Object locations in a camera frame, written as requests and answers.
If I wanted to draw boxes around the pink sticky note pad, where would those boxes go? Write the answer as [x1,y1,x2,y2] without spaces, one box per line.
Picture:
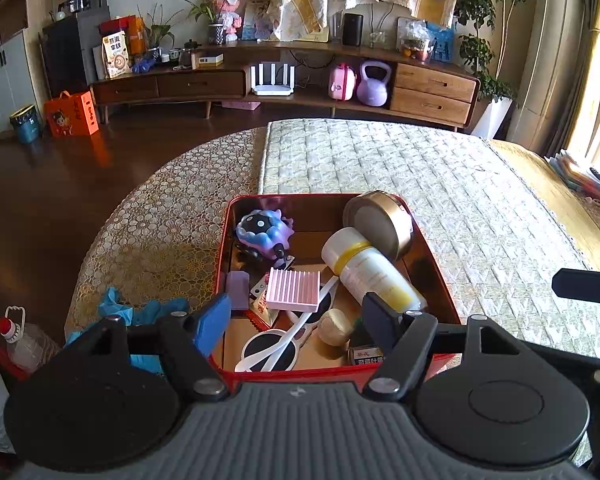
[265,269,321,312]

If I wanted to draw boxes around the red white snack packet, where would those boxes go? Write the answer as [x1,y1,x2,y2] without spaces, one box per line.
[247,273,279,332]

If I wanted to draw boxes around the purple eraser block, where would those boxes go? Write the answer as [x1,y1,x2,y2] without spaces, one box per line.
[225,271,250,311]

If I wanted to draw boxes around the white yellow lotion bottle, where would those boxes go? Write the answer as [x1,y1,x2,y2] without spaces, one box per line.
[321,226,427,313]

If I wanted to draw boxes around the blue cloth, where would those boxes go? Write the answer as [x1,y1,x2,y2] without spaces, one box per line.
[64,286,191,376]

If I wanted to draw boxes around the red metal tin box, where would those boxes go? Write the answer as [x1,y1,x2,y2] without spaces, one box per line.
[209,192,463,392]

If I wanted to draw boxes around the gold round tin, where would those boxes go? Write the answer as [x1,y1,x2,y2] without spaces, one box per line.
[342,190,414,261]

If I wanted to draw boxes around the quilted cream table mat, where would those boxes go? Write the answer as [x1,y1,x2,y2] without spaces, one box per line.
[260,118,600,358]

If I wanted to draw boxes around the purple monster toy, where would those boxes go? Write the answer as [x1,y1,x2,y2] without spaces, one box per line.
[235,209,294,269]

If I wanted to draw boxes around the stack of colourful folders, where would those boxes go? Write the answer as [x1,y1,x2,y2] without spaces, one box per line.
[545,150,600,200]

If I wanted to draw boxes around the plastic water bottle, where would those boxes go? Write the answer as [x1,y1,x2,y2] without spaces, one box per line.
[0,306,61,374]

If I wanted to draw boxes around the purple kettlebell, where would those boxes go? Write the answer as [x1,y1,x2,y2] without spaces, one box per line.
[356,60,392,107]

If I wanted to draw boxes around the wooden TV cabinet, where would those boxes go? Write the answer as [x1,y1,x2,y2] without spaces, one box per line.
[90,41,480,129]

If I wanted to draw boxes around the pink toy case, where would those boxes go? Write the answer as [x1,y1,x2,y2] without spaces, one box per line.
[328,63,357,101]

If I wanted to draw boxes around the white wifi router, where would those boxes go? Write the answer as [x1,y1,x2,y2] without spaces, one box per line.
[250,63,295,96]

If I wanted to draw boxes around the orange gift bag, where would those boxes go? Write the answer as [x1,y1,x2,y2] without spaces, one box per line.
[44,91,99,138]

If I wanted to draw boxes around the teal waste bin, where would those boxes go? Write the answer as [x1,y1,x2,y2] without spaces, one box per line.
[9,104,40,144]

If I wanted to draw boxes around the blue gift bag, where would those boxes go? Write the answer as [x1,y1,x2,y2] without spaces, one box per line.
[427,22,455,63]

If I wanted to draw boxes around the bag of fruit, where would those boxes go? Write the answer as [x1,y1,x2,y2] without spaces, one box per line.
[396,18,434,62]

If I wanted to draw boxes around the cereal box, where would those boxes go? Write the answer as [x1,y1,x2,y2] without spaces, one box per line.
[102,30,132,79]

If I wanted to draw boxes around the black cylinder speaker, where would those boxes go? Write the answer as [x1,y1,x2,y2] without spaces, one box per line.
[341,13,364,48]

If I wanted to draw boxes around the potted green tree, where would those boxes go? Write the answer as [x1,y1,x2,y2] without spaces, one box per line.
[454,0,527,140]

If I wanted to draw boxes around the black mini fridge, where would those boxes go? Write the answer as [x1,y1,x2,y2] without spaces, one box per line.
[40,6,110,99]

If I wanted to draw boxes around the pink doll figure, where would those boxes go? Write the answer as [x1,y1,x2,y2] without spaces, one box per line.
[211,0,242,44]

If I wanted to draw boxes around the white frame sunglasses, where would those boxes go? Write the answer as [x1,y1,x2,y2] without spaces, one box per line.
[233,275,340,373]

